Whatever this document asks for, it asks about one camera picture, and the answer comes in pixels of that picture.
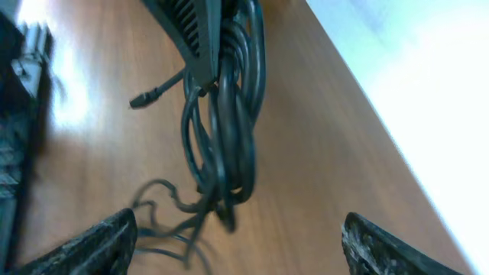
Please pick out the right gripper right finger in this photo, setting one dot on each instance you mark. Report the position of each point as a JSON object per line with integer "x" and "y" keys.
{"x": 369, "y": 249}

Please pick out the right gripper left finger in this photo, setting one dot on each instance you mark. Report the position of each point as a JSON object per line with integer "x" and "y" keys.
{"x": 105, "y": 248}

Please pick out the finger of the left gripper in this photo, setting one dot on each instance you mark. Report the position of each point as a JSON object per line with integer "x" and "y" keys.
{"x": 194, "y": 27}

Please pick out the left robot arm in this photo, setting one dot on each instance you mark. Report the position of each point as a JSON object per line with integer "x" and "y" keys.
{"x": 22, "y": 67}

